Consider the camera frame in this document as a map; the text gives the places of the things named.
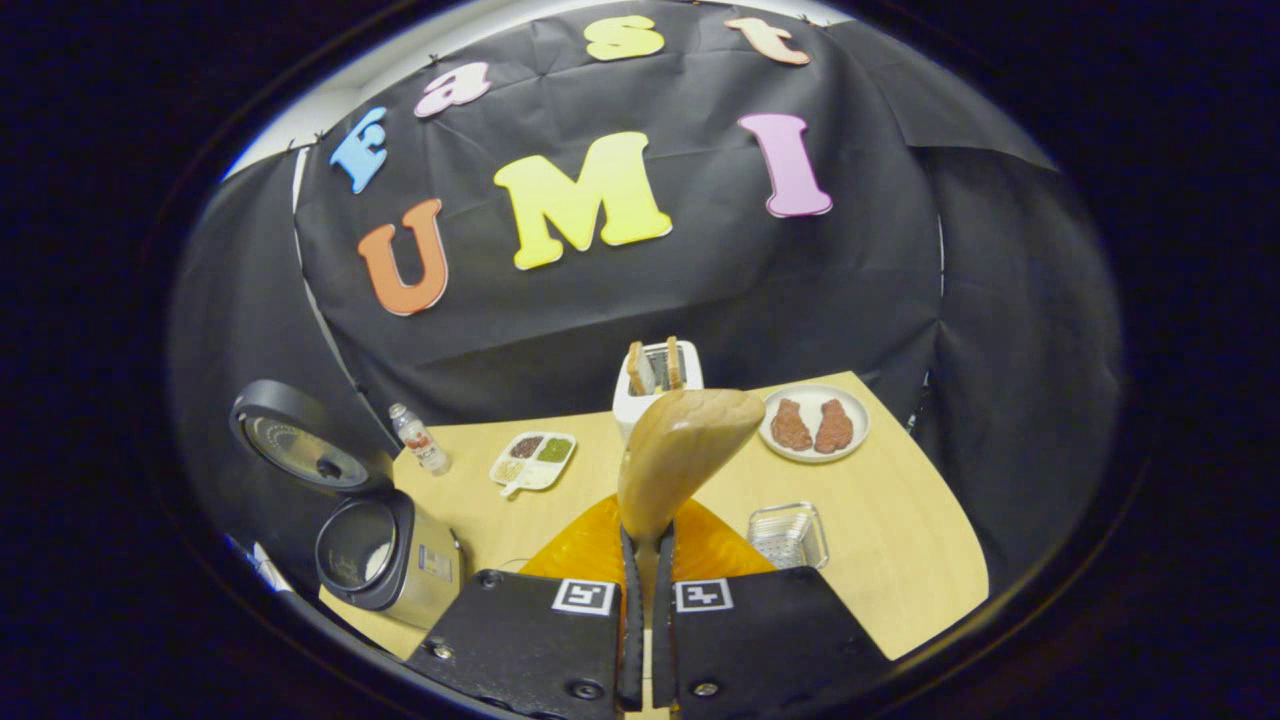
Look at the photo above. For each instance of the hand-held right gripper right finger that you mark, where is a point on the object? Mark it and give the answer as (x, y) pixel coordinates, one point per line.
(663, 640)

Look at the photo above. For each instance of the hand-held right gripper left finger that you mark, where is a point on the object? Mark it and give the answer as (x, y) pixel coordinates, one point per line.
(632, 640)

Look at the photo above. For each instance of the wooden spoon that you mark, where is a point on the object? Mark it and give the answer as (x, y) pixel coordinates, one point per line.
(680, 450)

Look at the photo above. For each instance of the black and silver rice cooker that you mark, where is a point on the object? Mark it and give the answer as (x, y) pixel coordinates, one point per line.
(420, 570)

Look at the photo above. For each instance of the white divided grain dish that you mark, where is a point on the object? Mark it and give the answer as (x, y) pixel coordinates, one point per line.
(532, 475)

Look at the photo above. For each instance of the white toaster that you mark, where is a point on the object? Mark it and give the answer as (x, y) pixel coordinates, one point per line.
(628, 412)

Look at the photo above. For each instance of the brown meat piece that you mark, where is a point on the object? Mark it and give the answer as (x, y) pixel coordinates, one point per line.
(790, 426)
(834, 427)

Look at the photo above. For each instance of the toast bread slice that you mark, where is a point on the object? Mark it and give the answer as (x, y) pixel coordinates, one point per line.
(674, 363)
(637, 370)

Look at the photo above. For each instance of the white round plate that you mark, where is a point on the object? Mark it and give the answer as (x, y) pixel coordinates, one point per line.
(812, 392)

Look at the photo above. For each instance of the small clear plastic bottle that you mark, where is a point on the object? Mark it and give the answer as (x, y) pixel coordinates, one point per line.
(420, 440)

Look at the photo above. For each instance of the black backdrop cloth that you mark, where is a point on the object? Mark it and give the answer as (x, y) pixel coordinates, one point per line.
(700, 280)

